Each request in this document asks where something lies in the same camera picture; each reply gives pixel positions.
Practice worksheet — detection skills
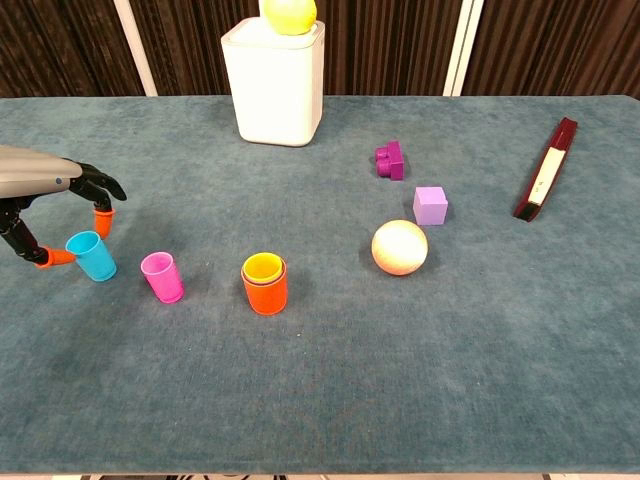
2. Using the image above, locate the peach foam ball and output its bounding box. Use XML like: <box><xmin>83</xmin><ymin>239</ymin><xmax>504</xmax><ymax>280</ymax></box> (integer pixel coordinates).
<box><xmin>371</xmin><ymin>219</ymin><xmax>429</xmax><ymax>277</ymax></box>

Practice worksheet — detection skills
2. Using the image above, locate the lilac foam cube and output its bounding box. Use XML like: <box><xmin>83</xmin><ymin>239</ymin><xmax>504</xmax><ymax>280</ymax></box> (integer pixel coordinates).
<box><xmin>412</xmin><ymin>186</ymin><xmax>448</xmax><ymax>227</ymax></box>

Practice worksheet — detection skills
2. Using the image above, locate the teal table cloth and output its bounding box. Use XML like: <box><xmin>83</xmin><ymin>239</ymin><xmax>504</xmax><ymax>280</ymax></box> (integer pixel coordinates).
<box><xmin>0</xmin><ymin>94</ymin><xmax>640</xmax><ymax>475</ymax></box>

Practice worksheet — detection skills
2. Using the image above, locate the purple toy brick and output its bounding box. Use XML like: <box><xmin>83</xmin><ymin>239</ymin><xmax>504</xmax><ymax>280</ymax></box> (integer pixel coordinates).
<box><xmin>373</xmin><ymin>140</ymin><xmax>406</xmax><ymax>182</ymax></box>

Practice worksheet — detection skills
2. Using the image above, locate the white square container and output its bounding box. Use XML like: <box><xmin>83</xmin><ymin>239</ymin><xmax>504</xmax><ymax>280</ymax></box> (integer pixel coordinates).
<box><xmin>220</xmin><ymin>14</ymin><xmax>326</xmax><ymax>149</ymax></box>

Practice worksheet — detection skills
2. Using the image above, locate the white partition frame post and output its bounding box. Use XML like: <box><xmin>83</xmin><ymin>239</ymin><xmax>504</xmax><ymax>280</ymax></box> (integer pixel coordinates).
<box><xmin>442</xmin><ymin>0</ymin><xmax>485</xmax><ymax>97</ymax></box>
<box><xmin>112</xmin><ymin>0</ymin><xmax>159</xmax><ymax>97</ymax></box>

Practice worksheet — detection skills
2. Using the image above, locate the dark red long box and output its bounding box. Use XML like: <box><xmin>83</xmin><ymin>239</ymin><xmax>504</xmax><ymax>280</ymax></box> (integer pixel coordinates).
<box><xmin>512</xmin><ymin>116</ymin><xmax>579</xmax><ymax>223</ymax></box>

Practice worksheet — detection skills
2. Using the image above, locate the yellow toy pear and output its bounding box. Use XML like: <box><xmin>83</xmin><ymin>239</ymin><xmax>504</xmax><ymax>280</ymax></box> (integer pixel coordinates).
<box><xmin>262</xmin><ymin>0</ymin><xmax>319</xmax><ymax>37</ymax></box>

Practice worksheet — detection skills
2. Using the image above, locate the pink plastic cup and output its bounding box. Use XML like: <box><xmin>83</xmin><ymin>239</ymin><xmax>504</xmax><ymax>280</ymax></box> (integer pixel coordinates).
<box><xmin>140</xmin><ymin>251</ymin><xmax>185</xmax><ymax>304</ymax></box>

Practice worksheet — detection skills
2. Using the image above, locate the cyan plastic cup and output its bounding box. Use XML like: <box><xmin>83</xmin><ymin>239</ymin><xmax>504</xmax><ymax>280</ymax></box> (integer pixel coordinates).
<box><xmin>65</xmin><ymin>230</ymin><xmax>118</xmax><ymax>284</ymax></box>

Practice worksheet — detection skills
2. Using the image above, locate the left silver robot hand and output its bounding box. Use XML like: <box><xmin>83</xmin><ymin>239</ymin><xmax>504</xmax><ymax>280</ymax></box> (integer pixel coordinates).
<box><xmin>0</xmin><ymin>144</ymin><xmax>128</xmax><ymax>270</ymax></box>

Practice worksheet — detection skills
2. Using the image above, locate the orange plastic cup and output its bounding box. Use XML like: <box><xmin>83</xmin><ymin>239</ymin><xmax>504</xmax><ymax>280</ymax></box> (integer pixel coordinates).
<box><xmin>241</xmin><ymin>254</ymin><xmax>290</xmax><ymax>316</ymax></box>

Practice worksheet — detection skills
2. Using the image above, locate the yellow plastic cup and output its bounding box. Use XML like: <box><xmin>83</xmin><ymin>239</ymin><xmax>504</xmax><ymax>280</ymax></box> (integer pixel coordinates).
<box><xmin>243</xmin><ymin>252</ymin><xmax>285</xmax><ymax>284</ymax></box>

